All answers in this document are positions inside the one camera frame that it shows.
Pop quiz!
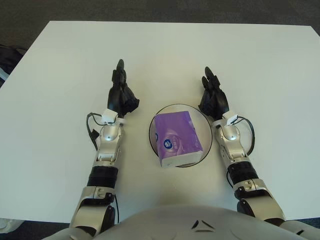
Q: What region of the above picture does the white rounded base object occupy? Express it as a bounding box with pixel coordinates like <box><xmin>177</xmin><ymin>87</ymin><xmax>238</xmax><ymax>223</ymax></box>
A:
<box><xmin>0</xmin><ymin>217</ymin><xmax>22</xmax><ymax>232</ymax></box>

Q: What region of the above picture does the pale blue white object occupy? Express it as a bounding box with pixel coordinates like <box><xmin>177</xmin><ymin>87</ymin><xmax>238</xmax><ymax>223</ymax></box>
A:
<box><xmin>0</xmin><ymin>65</ymin><xmax>10</xmax><ymax>82</ymax></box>

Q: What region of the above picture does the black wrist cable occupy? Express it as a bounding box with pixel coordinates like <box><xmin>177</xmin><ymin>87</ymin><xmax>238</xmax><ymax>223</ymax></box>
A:
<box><xmin>85</xmin><ymin>112</ymin><xmax>106</xmax><ymax>153</ymax></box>
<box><xmin>234</xmin><ymin>115</ymin><xmax>256</xmax><ymax>158</ymax></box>

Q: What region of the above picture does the purple tissue paper pack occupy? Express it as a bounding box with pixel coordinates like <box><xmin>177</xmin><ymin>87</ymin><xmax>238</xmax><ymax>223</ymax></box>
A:
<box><xmin>153</xmin><ymin>110</ymin><xmax>204</xmax><ymax>169</ymax></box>

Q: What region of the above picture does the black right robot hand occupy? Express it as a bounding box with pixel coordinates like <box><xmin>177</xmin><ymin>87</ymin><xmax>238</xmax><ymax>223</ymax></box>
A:
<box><xmin>198</xmin><ymin>66</ymin><xmax>230</xmax><ymax>121</ymax></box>

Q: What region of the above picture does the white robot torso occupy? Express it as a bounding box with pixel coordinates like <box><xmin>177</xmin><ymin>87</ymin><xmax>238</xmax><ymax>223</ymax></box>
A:
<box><xmin>48</xmin><ymin>203</ymin><xmax>320</xmax><ymax>240</ymax></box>

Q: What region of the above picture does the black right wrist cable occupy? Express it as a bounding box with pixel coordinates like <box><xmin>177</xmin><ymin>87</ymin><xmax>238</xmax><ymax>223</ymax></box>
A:
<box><xmin>234</xmin><ymin>115</ymin><xmax>256</xmax><ymax>158</ymax></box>

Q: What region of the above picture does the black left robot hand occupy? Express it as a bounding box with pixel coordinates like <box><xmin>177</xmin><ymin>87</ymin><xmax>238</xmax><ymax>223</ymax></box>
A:
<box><xmin>107</xmin><ymin>58</ymin><xmax>141</xmax><ymax>119</ymax></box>

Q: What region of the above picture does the black bag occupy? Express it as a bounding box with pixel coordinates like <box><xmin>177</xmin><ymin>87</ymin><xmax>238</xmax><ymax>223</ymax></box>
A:
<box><xmin>0</xmin><ymin>44</ymin><xmax>27</xmax><ymax>75</ymax></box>

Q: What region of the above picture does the white plate with black rim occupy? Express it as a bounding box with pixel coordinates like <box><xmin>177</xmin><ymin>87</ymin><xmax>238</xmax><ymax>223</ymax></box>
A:
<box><xmin>148</xmin><ymin>103</ymin><xmax>214</xmax><ymax>168</ymax></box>

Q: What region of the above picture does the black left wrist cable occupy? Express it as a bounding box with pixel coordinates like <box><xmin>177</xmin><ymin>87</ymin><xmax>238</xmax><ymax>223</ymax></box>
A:
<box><xmin>85</xmin><ymin>112</ymin><xmax>106</xmax><ymax>153</ymax></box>

